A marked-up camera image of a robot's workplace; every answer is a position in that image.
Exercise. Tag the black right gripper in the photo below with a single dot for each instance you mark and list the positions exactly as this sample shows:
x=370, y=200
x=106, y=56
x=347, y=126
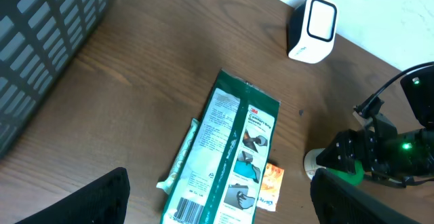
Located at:
x=391, y=158

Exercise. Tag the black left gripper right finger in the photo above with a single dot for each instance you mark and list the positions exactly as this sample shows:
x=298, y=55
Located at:
x=336, y=201

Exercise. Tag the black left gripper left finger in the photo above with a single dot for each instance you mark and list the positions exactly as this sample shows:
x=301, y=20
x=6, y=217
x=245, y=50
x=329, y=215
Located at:
x=101, y=201

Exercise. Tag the green lid jar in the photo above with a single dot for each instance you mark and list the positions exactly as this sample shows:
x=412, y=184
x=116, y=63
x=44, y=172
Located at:
x=310, y=168

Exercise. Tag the orange tissue pack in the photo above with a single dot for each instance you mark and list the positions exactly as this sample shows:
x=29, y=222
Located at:
x=270, y=188

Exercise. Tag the green 3M gloves package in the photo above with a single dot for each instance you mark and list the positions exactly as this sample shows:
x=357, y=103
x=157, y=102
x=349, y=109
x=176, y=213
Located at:
x=221, y=175

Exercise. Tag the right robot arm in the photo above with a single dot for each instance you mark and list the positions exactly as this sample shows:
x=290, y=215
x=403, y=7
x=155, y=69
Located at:
x=417, y=84

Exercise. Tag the white barcode scanner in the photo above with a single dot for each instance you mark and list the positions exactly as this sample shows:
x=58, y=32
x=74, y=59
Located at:
x=312, y=31

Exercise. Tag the grey plastic mesh basket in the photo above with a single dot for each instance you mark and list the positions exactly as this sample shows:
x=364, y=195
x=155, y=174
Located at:
x=38, y=40

